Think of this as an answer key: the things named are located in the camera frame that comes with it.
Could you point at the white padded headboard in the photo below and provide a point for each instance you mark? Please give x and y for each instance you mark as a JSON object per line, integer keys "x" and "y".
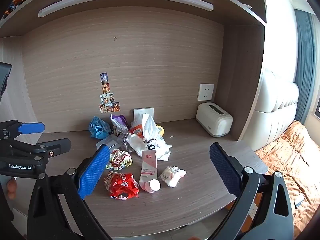
{"x": 275, "y": 105}

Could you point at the colourful crumpled wrapper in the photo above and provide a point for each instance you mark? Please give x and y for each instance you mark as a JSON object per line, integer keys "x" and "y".
{"x": 120, "y": 158}

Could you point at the blue plastic bag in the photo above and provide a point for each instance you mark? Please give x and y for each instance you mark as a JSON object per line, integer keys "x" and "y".
{"x": 98, "y": 127}

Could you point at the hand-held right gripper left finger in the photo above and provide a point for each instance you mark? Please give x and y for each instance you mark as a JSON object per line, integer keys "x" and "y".
{"x": 95, "y": 171}

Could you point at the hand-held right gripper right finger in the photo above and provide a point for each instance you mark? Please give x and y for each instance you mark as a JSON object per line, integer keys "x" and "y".
{"x": 223, "y": 172}

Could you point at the white blank wall plate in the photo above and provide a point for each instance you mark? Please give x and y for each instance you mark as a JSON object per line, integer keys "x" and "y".
{"x": 138, "y": 112}

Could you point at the pink milk carton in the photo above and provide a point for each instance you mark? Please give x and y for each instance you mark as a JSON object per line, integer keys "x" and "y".
{"x": 148, "y": 165}

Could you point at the crumpled white wrapper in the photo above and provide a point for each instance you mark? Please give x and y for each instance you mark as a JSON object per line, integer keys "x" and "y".
{"x": 172, "y": 176}

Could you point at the white wall socket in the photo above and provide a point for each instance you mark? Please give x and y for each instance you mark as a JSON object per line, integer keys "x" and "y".
{"x": 205, "y": 92}

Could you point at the purple snack bag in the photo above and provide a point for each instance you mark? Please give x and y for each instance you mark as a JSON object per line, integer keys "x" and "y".
{"x": 120, "y": 121}

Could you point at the silver foil wrapper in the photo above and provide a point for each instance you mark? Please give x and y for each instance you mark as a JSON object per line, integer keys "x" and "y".
{"x": 117, "y": 140}

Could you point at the red snack wrapper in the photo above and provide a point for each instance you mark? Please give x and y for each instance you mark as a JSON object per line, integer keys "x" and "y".
{"x": 120, "y": 183}

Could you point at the strip of cartoon stickers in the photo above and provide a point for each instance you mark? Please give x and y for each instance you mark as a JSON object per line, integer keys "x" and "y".
{"x": 107, "y": 97}

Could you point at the grey curtain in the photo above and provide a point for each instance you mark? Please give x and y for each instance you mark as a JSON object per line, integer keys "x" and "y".
{"x": 305, "y": 67}

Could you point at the yellow plastic piece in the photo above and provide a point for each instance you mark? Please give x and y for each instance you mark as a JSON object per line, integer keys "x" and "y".
{"x": 161, "y": 130}

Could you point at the white desktop appliance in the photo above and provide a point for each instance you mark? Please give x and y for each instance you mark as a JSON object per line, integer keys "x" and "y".
{"x": 212, "y": 120}

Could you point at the person's left hand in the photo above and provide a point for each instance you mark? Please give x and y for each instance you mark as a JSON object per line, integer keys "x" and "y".
{"x": 11, "y": 187}

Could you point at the orange bedsheet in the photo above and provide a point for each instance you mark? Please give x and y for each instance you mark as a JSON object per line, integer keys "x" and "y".
{"x": 295, "y": 160}

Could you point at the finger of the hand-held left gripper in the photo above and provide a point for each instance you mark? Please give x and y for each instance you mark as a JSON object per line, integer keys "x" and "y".
{"x": 31, "y": 128}
{"x": 56, "y": 147}

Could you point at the white plastic bag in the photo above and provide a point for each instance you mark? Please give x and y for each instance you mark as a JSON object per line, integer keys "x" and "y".
{"x": 150, "y": 132}

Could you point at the orange packet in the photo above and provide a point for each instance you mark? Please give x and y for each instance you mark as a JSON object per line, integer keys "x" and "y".
{"x": 136, "y": 130}

